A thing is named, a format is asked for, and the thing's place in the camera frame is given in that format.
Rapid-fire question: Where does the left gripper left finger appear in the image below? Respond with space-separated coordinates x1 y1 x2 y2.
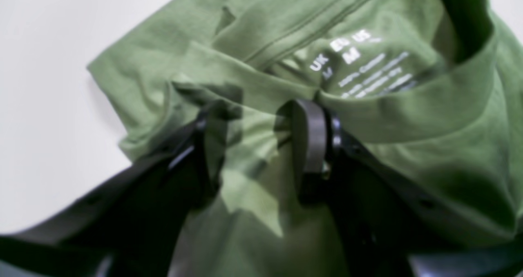
1 101 230 277

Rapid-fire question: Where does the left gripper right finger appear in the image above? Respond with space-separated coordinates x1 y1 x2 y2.
278 99 522 277

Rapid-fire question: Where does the green T-shirt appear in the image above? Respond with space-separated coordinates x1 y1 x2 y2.
88 0 522 277

